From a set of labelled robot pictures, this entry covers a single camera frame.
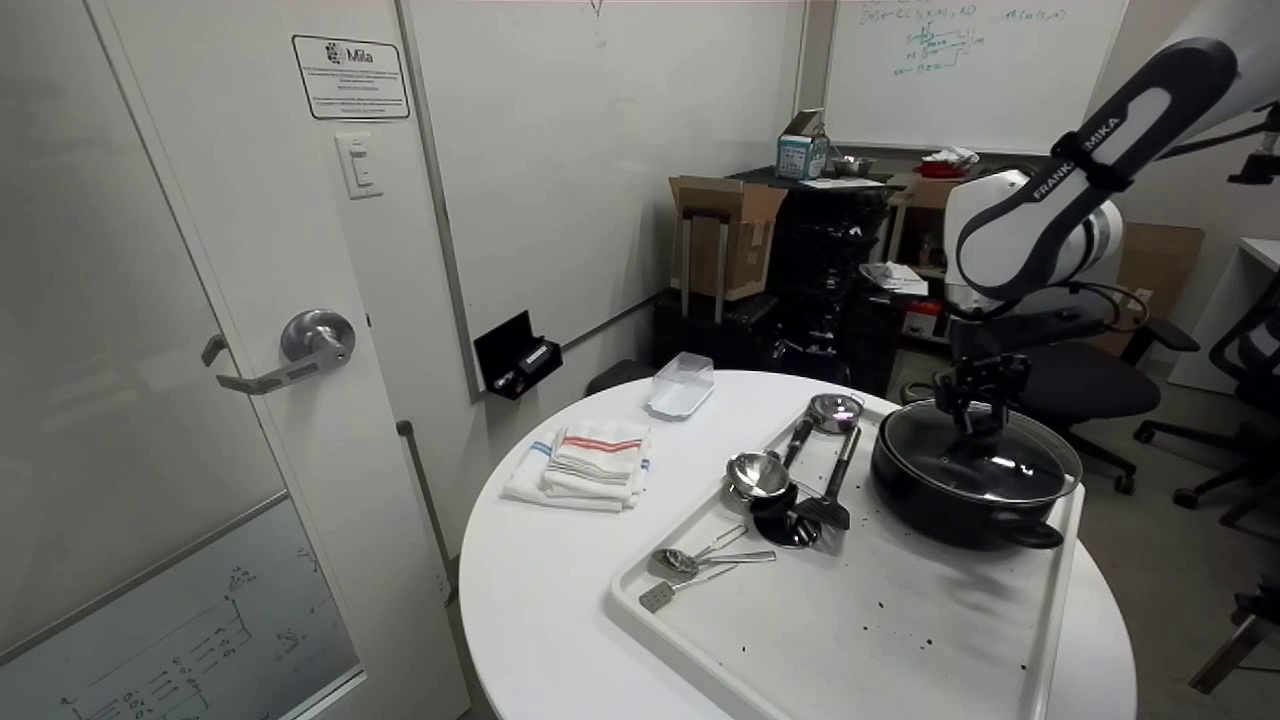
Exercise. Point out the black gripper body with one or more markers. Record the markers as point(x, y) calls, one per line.
point(985, 378)

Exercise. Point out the glass lid with black knob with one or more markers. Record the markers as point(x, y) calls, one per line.
point(985, 463)

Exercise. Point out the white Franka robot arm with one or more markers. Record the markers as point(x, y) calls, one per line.
point(1041, 224)

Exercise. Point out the black cooking pot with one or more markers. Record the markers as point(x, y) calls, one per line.
point(961, 513)

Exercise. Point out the grey office chair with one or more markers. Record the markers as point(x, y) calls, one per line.
point(1086, 383)

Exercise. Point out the white paper stack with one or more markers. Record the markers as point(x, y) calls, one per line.
point(898, 278)

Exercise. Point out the wooden shelf unit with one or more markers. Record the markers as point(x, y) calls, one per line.
point(922, 244)

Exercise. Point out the black cabinet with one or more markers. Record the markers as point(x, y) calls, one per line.
point(826, 280)

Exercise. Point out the black plastic spoon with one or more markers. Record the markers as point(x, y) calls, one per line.
point(784, 520)

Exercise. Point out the flat cardboard sheet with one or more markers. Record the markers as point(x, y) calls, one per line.
point(1162, 267)

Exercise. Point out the red item on shelf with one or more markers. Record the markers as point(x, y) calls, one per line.
point(950, 162)

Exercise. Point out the steel ladle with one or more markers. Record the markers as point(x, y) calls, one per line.
point(754, 473)

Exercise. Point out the white plastic tray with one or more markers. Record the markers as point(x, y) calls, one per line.
point(826, 627)

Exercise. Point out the black office chair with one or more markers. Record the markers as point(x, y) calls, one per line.
point(1253, 355)

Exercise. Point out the blue box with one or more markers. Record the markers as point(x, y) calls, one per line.
point(800, 155)

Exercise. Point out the open cardboard box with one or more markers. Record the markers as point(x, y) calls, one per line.
point(727, 242)

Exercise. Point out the whiteboard with green writing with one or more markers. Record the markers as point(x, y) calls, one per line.
point(983, 82)

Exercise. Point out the steel spoon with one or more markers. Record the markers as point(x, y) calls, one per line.
point(677, 561)

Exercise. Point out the black chair base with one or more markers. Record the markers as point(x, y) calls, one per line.
point(1233, 645)

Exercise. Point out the small steel tag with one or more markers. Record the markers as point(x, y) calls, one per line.
point(657, 599)

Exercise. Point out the white cloth with red stripe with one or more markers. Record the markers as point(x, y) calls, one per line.
point(597, 452)

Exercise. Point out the plain white folded cloth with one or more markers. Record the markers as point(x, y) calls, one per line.
point(545, 487)

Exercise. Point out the black marker holder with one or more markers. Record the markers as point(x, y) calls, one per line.
point(517, 355)

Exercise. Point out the white door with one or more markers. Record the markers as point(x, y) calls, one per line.
point(160, 440)

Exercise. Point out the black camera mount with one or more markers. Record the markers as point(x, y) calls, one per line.
point(1262, 164)

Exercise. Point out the large wall whiteboard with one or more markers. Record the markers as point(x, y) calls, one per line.
point(603, 162)

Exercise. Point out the white light switch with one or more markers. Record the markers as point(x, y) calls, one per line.
point(358, 164)

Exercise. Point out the white printed wall sign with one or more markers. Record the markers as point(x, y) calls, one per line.
point(355, 76)

